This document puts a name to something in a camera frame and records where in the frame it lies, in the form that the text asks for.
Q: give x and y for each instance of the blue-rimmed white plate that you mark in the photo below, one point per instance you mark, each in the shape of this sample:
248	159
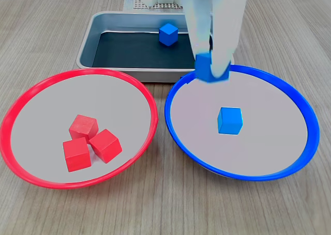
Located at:
271	103

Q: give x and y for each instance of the pale perforated base plate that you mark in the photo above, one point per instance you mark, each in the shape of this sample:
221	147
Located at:
165	5

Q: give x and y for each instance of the blue cube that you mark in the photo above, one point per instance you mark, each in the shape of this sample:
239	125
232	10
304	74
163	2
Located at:
228	122
203	67
168	34

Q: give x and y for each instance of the black tray mat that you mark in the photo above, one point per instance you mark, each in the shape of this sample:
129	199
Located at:
129	51

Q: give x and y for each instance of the pale translucent sheet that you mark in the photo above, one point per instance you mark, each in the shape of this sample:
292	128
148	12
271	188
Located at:
128	2

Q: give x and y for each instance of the red-rimmed white plate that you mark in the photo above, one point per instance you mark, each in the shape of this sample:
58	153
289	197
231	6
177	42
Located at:
124	103

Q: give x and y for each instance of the steel tray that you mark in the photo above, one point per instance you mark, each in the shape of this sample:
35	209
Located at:
116	20

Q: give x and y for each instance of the red cube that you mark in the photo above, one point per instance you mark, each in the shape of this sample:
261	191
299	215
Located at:
84	125
77	155
104	146

